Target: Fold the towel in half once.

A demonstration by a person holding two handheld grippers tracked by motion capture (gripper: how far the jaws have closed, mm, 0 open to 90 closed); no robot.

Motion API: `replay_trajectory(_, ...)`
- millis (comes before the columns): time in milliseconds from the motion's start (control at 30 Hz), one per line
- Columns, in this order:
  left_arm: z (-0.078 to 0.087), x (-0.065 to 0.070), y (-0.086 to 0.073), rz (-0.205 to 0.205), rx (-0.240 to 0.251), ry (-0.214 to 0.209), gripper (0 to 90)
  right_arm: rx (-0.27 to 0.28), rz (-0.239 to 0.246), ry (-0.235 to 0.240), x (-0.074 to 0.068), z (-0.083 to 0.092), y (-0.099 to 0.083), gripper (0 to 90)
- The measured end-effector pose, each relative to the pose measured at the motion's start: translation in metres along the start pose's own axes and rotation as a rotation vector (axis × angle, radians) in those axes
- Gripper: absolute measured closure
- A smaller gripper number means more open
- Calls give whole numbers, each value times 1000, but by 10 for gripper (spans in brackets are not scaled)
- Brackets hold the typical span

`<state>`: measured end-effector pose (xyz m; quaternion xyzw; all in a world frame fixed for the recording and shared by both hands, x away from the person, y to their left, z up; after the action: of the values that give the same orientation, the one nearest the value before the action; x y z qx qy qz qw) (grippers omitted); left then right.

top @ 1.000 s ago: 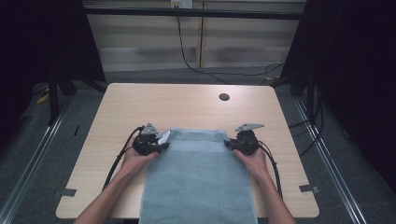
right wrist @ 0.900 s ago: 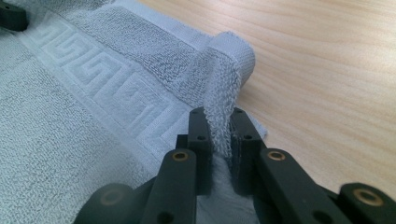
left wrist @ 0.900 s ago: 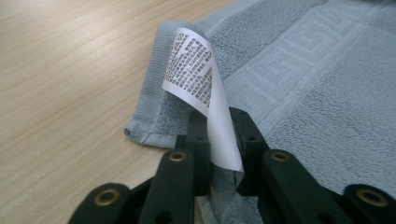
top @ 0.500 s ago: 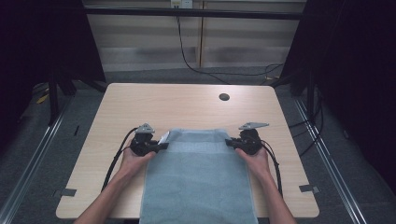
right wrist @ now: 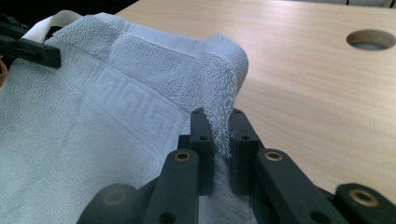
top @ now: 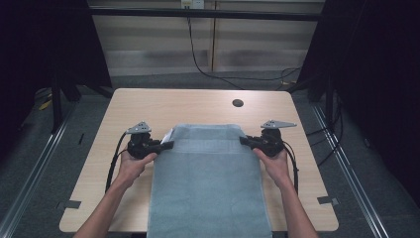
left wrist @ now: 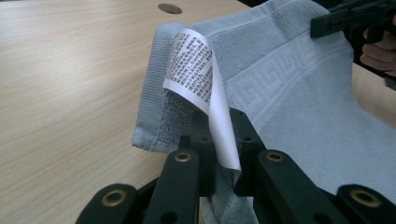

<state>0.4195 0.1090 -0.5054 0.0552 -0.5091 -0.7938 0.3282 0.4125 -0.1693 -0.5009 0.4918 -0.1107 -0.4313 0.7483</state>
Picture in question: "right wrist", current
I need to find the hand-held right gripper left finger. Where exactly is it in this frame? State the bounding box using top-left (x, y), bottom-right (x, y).
top-left (177, 106), bottom-right (217, 198)

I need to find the light blue towel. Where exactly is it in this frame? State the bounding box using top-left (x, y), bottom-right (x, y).
top-left (0, 9), bottom-right (250, 224)

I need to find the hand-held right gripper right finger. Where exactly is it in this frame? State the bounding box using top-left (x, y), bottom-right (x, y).
top-left (229, 107), bottom-right (265, 198)

